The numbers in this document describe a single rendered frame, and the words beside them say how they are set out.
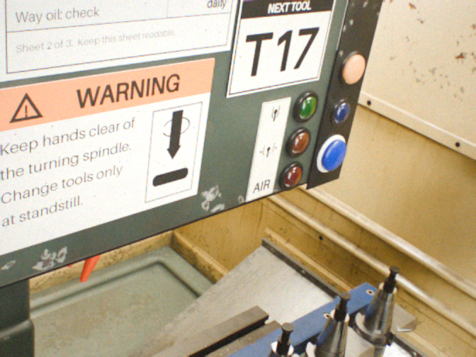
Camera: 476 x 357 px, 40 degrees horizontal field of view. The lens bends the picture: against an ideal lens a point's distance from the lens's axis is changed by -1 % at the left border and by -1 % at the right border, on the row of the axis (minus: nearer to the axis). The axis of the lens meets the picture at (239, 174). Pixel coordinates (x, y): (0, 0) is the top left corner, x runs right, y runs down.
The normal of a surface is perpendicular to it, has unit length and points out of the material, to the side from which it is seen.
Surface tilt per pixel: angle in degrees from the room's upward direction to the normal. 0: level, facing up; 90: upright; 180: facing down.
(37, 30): 90
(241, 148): 90
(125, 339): 0
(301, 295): 24
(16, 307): 90
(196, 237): 90
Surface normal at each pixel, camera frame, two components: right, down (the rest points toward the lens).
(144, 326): 0.15, -0.87
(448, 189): -0.73, 0.22
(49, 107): 0.66, 0.44
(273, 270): -0.17, -0.70
